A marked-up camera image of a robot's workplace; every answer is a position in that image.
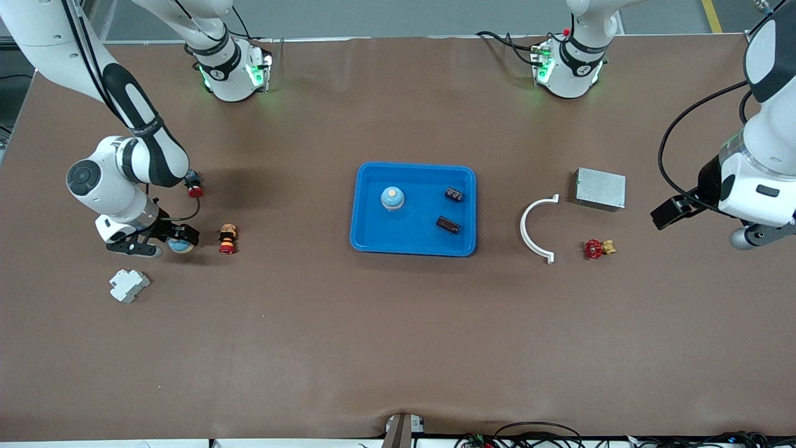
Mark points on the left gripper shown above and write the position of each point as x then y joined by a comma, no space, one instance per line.
707,182

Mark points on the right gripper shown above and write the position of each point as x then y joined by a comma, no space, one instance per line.
164,228

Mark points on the blue bell with cream button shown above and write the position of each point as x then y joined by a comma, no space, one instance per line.
392,199
180,249

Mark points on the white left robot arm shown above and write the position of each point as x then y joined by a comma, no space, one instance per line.
771,118

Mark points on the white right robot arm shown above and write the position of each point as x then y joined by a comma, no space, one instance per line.
43,25

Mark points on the blue plastic tray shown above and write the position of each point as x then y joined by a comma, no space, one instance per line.
413,236

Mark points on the black red emergency stop button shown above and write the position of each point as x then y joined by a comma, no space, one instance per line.
196,190

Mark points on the white circuit breaker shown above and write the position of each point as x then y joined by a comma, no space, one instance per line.
129,286

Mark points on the silver metal power supply box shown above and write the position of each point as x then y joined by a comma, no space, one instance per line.
600,188

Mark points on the red yellow push button switch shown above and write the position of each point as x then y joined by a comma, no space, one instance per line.
228,239

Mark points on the white curved plastic bracket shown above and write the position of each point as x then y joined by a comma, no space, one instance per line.
522,230

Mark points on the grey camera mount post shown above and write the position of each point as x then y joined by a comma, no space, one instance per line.
398,432

